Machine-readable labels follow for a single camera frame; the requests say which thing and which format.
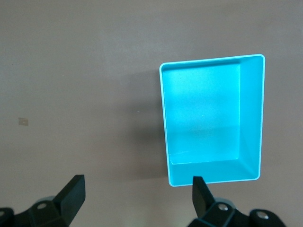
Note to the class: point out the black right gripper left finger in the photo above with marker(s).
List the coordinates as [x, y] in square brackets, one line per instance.
[71, 196]

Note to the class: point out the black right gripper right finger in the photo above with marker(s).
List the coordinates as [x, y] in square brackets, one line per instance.
[203, 201]

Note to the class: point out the teal plastic storage bin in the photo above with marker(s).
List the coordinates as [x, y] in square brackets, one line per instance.
[203, 113]

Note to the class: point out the brown tape patch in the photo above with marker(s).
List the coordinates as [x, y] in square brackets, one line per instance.
[23, 121]

